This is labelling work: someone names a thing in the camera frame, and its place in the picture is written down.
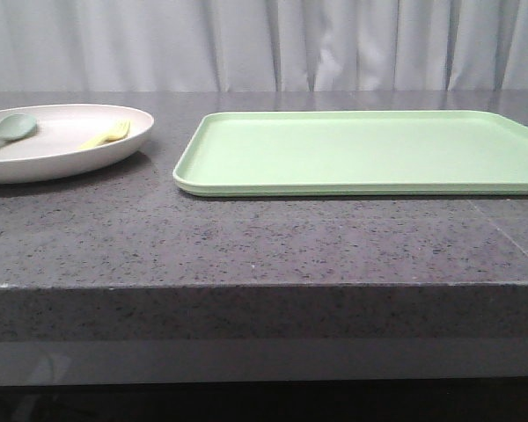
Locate yellow plastic fork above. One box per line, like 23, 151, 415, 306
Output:
77, 120, 131, 150

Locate cream round plate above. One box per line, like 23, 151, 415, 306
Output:
0, 104, 154, 184

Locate light green plastic tray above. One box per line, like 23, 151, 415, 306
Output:
173, 110, 528, 197

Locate sage green spoon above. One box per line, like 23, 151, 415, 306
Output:
0, 113, 37, 149

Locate grey pleated curtain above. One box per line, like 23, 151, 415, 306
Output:
0, 1, 528, 92

